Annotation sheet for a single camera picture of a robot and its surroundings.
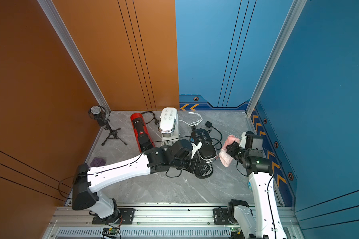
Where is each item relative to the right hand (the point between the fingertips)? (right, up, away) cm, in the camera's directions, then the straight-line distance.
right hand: (227, 145), depth 76 cm
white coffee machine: (-31, +10, +7) cm, 34 cm away
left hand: (-13, -7, -8) cm, 17 cm away
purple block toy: (-74, -11, +12) cm, 76 cm away
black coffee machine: (-11, -3, -3) cm, 12 cm away
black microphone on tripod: (-73, +18, +12) cm, 76 cm away
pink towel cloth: (-3, -5, -7) cm, 9 cm away
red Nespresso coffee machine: (-46, +5, +7) cm, 46 cm away
